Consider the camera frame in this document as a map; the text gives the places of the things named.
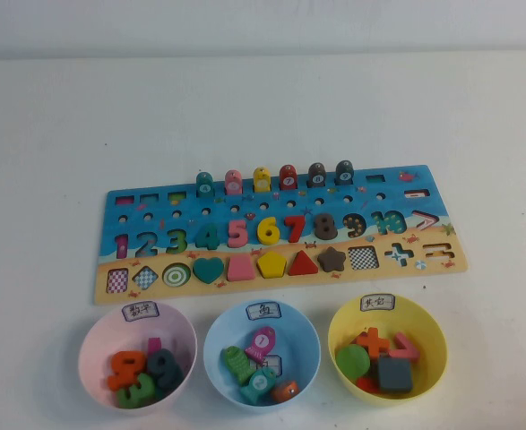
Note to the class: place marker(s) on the magenta wooden number 1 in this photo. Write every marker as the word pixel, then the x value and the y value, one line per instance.
pixel 155 345

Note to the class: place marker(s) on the yellow wooden pentagon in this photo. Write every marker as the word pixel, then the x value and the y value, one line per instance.
pixel 272 266

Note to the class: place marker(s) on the yellow fish peg number 6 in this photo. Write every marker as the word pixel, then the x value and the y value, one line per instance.
pixel 261 180

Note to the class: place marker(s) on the green wooden number 3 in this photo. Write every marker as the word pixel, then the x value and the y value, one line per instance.
pixel 135 394

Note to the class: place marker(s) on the blue plastic bowl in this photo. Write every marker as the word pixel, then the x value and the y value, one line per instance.
pixel 300 349

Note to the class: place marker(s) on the brown fish peg number 8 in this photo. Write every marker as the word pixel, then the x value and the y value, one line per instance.
pixel 317 176

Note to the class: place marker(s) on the red wooden number 7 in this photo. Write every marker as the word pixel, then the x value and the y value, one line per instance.
pixel 295 226

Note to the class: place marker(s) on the pink plastic bowl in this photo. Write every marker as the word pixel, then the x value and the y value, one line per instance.
pixel 97 358

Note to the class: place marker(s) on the slate wooden number 9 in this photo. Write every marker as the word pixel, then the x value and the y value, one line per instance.
pixel 166 369

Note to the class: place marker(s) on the white label reading 鱼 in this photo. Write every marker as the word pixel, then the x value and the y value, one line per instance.
pixel 264 309

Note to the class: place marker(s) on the pink wooden number 5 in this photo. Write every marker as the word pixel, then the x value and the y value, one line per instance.
pixel 238 233

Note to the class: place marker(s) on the red wooden piece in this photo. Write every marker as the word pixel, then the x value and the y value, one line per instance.
pixel 366 385

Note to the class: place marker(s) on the red fish peg number 7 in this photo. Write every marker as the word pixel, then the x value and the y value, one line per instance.
pixel 288 178

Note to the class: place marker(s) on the slate fish peg number 9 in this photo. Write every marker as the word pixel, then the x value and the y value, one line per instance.
pixel 344 173

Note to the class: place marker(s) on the colourful wooden puzzle board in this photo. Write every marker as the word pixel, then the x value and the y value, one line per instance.
pixel 289 206

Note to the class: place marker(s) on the pink fish peg number 5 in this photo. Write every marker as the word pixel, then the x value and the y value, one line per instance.
pixel 233 183

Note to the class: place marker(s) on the teal wooden number 4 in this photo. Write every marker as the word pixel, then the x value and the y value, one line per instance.
pixel 209 239

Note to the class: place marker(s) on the dark grey wooden square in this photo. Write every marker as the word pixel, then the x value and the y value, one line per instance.
pixel 394 375

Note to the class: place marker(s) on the green wooden circle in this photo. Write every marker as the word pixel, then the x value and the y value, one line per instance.
pixel 353 362

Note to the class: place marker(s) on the teal wooden heart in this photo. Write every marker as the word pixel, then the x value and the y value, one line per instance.
pixel 208 269

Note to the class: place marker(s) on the small white grid label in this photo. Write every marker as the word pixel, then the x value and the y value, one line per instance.
pixel 275 363

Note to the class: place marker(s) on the white label reading 其它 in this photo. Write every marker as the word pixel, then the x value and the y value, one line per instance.
pixel 378 302

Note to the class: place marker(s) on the orange fish peg number 10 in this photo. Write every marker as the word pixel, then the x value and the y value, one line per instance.
pixel 286 391

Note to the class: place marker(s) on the red wooden triangle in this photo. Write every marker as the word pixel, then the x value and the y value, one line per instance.
pixel 304 266

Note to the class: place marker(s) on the magenta fish number 1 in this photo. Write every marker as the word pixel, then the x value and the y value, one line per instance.
pixel 260 342

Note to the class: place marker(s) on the green striped fish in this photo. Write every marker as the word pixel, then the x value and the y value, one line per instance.
pixel 237 363

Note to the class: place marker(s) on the yellow wooden number 6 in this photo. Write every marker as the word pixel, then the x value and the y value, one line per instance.
pixel 268 233

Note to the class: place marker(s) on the orange wooden plus sign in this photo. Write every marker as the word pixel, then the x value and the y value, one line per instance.
pixel 372 342

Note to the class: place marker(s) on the brown wooden star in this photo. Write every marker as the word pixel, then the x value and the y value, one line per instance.
pixel 332 260

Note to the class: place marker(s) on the yellow plastic bowl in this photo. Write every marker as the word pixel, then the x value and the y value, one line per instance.
pixel 428 358

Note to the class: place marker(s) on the pink wooden trapezoid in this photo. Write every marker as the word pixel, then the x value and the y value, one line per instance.
pixel 242 271

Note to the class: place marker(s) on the teal fish peg number 4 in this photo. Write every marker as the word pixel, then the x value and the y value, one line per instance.
pixel 204 186

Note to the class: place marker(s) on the brown wooden number 8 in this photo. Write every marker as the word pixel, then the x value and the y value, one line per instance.
pixel 326 226

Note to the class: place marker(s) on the white label reading 数字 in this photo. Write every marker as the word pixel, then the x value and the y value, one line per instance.
pixel 141 310

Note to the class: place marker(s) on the teal fish number 2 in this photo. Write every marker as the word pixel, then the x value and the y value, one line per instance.
pixel 259 384

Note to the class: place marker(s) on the pink wooden greater-than sign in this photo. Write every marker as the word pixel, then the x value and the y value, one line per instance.
pixel 406 351

